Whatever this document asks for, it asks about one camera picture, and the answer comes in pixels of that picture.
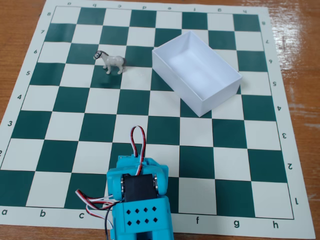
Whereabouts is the white toy horse figurine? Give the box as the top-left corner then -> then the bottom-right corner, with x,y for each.
93,50 -> 127,75

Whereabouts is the red white black servo cable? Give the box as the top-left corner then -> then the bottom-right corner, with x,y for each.
85,201 -> 118,219
74,188 -> 118,205

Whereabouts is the white rectangular cardboard box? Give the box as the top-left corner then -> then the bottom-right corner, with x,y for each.
151,30 -> 243,118

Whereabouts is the thin black cable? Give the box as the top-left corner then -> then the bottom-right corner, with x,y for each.
104,206 -> 115,240

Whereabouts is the cyan gripper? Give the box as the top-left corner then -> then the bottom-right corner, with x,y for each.
116,154 -> 169,177

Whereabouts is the red white black wrist cable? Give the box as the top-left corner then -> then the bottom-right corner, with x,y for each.
130,125 -> 147,176

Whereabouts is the green and white chessboard mat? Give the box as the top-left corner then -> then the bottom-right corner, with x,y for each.
0,0 -> 317,240

